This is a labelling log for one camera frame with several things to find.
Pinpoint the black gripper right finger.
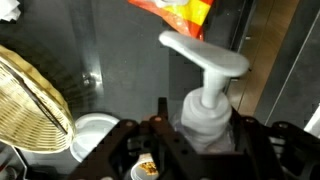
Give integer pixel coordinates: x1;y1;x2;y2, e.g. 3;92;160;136
231;107;265;155

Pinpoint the white pump dispenser bottle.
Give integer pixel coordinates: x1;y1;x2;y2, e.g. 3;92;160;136
158;30;251;155

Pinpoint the white plastic bowl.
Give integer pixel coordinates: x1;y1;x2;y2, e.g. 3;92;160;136
69;112;121;164

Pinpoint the oval wicker basket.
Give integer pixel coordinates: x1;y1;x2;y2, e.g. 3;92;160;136
0;44;77;155

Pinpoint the red orange snack bag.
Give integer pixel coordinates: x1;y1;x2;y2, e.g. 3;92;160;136
127;0;215;41

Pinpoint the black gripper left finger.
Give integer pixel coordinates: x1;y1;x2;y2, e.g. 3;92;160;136
156;96;170;124

